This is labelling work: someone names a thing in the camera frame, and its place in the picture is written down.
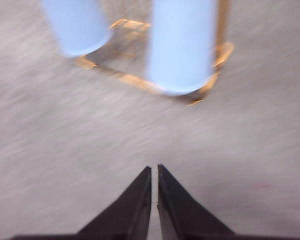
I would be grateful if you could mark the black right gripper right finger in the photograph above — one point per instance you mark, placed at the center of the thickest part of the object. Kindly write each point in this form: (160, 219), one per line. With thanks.
(182, 216)

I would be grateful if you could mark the gold wire cup rack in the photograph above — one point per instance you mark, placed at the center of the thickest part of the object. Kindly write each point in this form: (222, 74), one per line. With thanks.
(125, 56)

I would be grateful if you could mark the blue cup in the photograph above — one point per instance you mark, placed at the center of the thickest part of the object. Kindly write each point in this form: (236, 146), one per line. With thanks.
(182, 45)
(84, 25)

